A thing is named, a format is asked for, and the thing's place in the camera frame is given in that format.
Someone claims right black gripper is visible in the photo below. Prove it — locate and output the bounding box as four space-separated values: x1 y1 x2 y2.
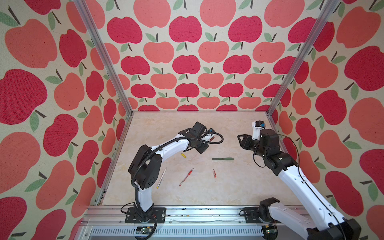
239 132 269 162

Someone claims red gel pen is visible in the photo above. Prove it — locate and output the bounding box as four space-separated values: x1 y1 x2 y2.
179 168 194 187

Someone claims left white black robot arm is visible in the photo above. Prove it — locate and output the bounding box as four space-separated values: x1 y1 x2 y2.
129 122 223 216

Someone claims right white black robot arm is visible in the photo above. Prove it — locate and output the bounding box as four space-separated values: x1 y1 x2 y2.
237 127 362 240

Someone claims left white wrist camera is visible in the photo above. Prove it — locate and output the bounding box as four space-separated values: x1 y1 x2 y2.
201 129 215 142

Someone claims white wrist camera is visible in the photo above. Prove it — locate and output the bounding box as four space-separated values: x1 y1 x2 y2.
252 121 266 140
201 129 215 142

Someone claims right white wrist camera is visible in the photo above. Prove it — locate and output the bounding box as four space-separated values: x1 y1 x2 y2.
252 121 266 140

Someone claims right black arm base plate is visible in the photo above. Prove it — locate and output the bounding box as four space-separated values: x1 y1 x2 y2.
239 206 281 224

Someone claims right thin black cable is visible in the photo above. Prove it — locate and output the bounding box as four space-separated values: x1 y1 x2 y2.
252 133 347 240

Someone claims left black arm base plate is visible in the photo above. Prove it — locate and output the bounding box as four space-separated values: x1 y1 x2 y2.
125 207 166 224

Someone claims aluminium front frame rail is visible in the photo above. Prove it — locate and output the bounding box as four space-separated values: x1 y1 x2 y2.
83 205 247 226

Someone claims white slotted cable duct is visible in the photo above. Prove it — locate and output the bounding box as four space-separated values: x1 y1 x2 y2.
89 226 264 238

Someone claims right aluminium frame post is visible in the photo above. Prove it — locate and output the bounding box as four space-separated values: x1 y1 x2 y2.
267 0 341 117

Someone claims aluminium frame post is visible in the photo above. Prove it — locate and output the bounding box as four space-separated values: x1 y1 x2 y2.
267 0 341 117
74 1 133 117

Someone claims left aluminium frame post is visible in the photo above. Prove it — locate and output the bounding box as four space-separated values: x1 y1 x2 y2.
74 1 133 117

